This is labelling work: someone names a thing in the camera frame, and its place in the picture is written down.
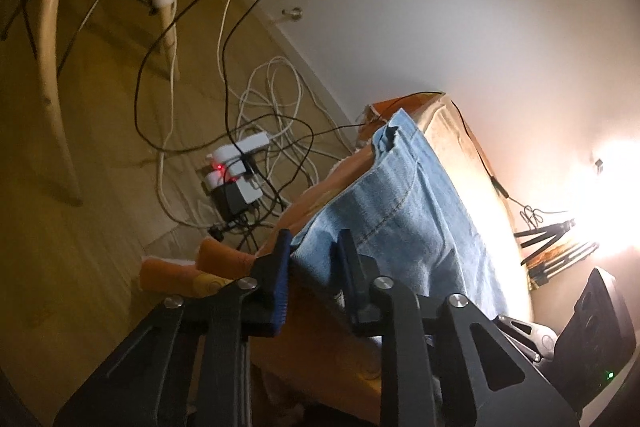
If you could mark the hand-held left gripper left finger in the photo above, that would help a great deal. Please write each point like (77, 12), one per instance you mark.
(282, 287)

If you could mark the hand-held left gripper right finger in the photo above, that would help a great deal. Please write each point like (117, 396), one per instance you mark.
(350, 277)

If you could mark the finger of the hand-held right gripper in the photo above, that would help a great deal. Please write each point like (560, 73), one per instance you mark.
(525, 337)

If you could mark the blue denim pants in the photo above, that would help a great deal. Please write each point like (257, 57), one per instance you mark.
(400, 217)

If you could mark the folded grey tripod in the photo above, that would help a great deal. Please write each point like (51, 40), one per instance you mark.
(565, 257)

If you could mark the black power adapter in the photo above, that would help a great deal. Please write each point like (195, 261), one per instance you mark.
(230, 199)

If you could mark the white power strip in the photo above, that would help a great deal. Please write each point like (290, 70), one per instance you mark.
(250, 142)

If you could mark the metal door stopper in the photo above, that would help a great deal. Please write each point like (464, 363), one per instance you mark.
(292, 12)

